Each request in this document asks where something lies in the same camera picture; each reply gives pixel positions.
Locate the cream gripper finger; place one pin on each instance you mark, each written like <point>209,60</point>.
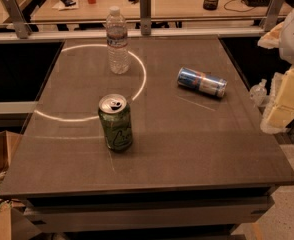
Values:
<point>279,111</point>
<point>271,39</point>

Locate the blue silver Red Bull can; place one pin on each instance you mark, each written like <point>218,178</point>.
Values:
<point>202,82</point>

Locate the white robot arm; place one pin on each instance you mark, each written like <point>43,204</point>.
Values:
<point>286,44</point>

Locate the green soda can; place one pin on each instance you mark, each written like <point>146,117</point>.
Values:
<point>115,117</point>

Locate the clear sanitizer bottle left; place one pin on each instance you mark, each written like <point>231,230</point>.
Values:
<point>258,92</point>

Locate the black mesh cup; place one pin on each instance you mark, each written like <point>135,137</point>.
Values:
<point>210,4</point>

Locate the clear plastic water bottle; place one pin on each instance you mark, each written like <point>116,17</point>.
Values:
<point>117,41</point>

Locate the wooden background desk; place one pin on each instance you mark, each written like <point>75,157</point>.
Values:
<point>160,10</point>

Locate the brown cardboard box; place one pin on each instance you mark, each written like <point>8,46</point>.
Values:
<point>13,224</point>

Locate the right metal bracket post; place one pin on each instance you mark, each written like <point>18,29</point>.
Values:
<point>271,17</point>

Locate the metal bracket post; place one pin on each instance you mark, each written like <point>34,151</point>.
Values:
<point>21,27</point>
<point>271,17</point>
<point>145,17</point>

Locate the middle metal bracket post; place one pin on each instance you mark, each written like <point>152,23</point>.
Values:
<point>145,17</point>

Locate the left metal bracket post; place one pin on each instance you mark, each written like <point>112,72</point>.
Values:
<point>21,27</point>

